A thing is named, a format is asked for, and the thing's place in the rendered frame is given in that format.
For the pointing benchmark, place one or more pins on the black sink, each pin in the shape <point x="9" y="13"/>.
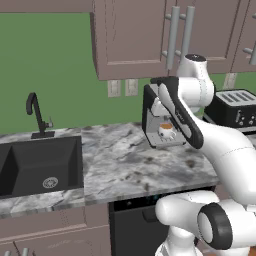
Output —
<point x="40" y="163"/>

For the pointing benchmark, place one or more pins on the black tap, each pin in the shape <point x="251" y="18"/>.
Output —
<point x="39" y="116"/>

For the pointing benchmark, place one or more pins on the black toaster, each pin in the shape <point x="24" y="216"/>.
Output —
<point x="230" y="110"/>

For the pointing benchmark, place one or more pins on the black dishwasher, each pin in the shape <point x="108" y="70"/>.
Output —
<point x="133" y="233"/>

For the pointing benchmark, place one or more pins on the brown wall cupboard door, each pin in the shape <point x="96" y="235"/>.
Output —
<point x="130" y="33"/>
<point x="242" y="33"/>
<point x="216" y="30"/>

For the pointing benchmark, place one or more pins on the white wall socket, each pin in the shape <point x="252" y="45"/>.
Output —
<point x="131" y="87"/>
<point x="230" y="81"/>
<point x="114" y="88"/>

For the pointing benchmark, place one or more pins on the brown drawer front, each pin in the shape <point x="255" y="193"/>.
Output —
<point x="50" y="221"/>

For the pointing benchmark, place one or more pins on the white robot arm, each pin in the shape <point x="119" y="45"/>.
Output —
<point x="233" y="160"/>

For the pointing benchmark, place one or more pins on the brown base cupboard door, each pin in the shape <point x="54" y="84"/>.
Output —
<point x="5" y="246"/>
<point x="66" y="245"/>

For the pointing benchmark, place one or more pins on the silver and black coffee machine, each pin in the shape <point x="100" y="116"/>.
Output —
<point x="147" y="113"/>

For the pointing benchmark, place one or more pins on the brown wall cupboard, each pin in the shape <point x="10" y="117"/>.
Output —
<point x="43" y="6"/>

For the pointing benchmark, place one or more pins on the white mug of coffee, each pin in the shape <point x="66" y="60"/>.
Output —
<point x="165" y="132"/>

